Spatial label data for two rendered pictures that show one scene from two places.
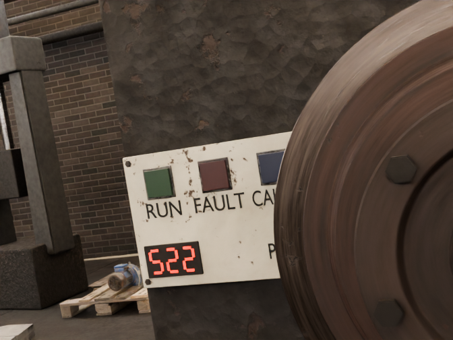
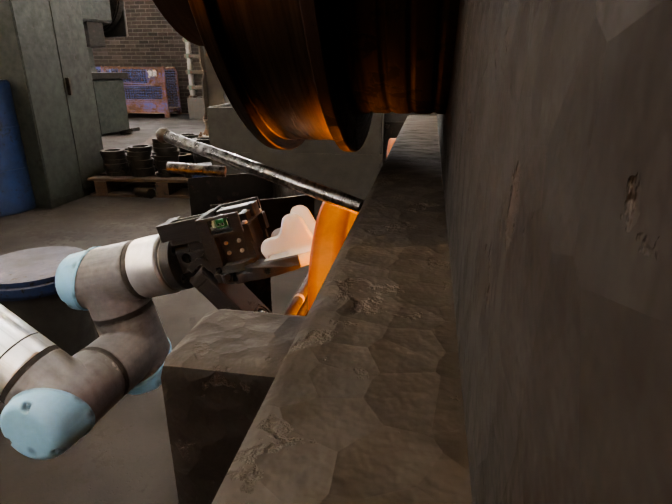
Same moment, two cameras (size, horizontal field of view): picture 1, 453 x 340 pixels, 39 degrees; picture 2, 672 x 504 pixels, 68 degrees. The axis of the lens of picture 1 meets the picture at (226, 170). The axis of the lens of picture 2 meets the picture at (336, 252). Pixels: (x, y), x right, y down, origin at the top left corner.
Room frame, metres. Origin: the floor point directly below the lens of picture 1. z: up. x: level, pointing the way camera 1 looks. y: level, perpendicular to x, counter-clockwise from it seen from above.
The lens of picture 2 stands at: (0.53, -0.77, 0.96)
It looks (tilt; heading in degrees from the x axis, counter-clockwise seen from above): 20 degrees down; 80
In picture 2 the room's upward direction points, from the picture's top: straight up
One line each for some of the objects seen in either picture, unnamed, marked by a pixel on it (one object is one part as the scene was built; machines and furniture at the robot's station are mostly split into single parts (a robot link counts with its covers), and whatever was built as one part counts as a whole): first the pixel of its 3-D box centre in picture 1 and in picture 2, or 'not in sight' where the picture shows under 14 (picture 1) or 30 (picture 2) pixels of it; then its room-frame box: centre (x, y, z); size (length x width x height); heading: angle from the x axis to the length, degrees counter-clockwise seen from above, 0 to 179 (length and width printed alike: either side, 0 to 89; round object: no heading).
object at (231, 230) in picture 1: (223, 212); not in sight; (0.82, 0.01, 1.15); 0.26 x 0.02 x 0.18; 69
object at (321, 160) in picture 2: not in sight; (306, 157); (0.93, 2.55, 0.39); 1.03 x 0.83 x 0.79; 163
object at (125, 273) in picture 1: (129, 274); not in sight; (5.22, 0.92, 0.25); 0.40 x 0.24 x 0.22; 159
